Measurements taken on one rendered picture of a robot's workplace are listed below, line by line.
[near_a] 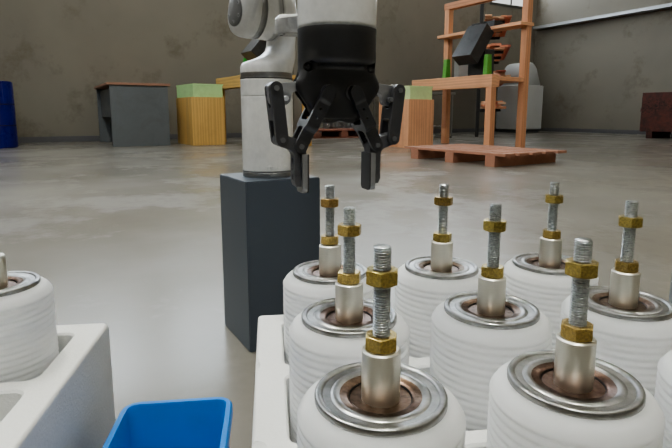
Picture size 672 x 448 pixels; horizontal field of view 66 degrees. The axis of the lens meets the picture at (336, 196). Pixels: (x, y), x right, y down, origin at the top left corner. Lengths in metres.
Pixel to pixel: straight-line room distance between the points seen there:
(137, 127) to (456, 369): 6.78
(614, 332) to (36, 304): 0.50
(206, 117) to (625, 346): 6.76
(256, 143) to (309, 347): 0.57
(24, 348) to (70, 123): 8.18
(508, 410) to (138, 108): 6.88
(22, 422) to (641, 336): 0.48
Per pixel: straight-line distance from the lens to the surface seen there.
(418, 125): 6.41
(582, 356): 0.34
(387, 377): 0.30
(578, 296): 0.34
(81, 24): 8.81
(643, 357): 0.48
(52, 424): 0.52
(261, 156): 0.91
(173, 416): 0.60
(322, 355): 0.39
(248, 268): 0.90
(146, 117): 7.11
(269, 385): 0.48
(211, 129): 7.09
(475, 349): 0.42
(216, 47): 9.17
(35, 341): 0.57
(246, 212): 0.88
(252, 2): 0.90
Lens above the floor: 0.41
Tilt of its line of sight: 9 degrees down
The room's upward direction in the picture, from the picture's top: straight up
